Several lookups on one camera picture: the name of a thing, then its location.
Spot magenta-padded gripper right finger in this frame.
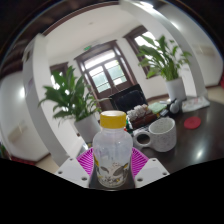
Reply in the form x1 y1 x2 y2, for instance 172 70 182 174
131 146 171 189

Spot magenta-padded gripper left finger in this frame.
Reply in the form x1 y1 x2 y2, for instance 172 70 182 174
54 147 98 189

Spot clear bottle with yellow cap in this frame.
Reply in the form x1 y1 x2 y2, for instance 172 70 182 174
92 110 134 189

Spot white speckled mug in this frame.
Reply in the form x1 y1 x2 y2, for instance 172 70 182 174
132 117 177 153

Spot leafy plant in white pot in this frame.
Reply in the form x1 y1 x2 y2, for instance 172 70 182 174
38 65 111 144
136 34 194 102

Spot wooden tray of small jars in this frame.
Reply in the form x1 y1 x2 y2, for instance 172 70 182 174
126 103 158 129

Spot flat round red coaster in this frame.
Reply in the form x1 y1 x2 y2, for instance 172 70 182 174
183 115 202 130

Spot green notebook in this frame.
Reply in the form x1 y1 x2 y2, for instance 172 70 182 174
147 101 168 115

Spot grey round plush toy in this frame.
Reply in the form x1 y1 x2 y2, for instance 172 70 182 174
168 99 184 115

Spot black chair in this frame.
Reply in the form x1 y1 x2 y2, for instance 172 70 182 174
108 83 149 114

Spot printed paper leaflet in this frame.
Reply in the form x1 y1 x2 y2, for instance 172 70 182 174
181 95 211 113

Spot dark wooden glazed double door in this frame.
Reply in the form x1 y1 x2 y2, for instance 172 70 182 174
73 39 138 101

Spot dark wooden framed window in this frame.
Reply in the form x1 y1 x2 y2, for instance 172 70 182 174
49 61 69 88
123 24 161 76

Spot white wall radiator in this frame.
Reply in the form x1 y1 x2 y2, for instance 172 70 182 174
6 119 29 144

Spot glowing wall lamp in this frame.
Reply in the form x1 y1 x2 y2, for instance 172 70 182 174
18 85 27 99

